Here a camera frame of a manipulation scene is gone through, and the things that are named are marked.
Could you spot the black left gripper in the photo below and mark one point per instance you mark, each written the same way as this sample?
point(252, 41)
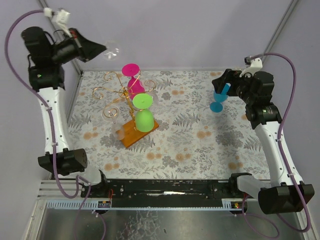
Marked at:
point(79, 46)

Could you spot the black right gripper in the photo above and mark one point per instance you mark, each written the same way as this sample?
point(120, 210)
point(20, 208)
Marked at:
point(231, 85)

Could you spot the blue wine glass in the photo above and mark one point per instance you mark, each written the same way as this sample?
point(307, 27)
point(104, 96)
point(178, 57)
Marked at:
point(216, 106)

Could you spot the clear wine glass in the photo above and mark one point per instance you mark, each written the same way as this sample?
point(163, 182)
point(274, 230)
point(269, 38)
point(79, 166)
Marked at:
point(150, 88)
point(111, 114)
point(112, 50)

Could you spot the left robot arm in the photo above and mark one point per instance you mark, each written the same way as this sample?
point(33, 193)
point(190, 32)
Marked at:
point(47, 79)

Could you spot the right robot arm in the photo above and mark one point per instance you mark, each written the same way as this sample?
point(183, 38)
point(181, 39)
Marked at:
point(286, 192)

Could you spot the pink wine glass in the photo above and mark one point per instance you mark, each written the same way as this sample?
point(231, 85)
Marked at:
point(134, 85)

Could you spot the clear wine glass front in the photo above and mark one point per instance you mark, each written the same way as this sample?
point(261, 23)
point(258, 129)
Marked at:
point(111, 114)

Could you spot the green wine glass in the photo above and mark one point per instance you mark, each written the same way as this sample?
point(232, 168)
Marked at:
point(144, 119)

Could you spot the floral table mat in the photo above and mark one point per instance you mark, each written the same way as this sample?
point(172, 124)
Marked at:
point(191, 141)

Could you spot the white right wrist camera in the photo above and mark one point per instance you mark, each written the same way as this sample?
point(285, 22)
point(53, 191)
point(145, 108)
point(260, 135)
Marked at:
point(253, 65)

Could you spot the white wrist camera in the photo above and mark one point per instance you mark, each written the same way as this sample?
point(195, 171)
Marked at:
point(253, 65)
point(60, 17)

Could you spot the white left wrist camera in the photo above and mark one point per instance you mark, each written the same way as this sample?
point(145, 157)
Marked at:
point(60, 17)

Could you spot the gold wire glass rack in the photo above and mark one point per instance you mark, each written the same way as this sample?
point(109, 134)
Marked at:
point(131, 134)

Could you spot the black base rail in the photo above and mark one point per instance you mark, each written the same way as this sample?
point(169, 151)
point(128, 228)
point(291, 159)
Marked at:
point(164, 193)

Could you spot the white slotted cable duct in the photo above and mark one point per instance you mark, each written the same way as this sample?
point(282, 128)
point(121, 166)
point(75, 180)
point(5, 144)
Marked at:
point(73, 204)

